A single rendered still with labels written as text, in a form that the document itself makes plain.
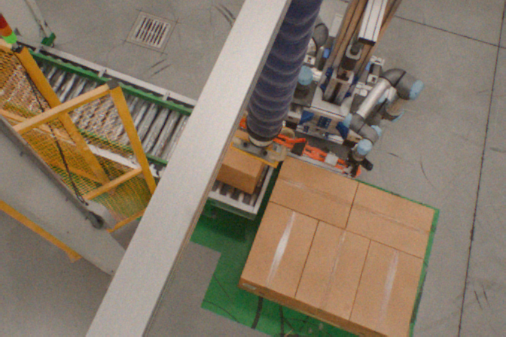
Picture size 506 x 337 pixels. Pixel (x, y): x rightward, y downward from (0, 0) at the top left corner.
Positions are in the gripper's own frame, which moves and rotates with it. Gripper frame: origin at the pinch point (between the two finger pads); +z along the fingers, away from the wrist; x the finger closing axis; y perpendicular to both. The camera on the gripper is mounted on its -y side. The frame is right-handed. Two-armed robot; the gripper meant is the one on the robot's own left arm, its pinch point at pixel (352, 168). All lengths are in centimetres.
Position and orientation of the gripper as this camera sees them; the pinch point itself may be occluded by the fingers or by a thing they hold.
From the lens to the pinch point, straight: 309.4
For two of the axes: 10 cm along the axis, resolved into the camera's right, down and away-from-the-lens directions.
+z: -0.7, 3.9, 9.2
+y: -9.1, -4.1, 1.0
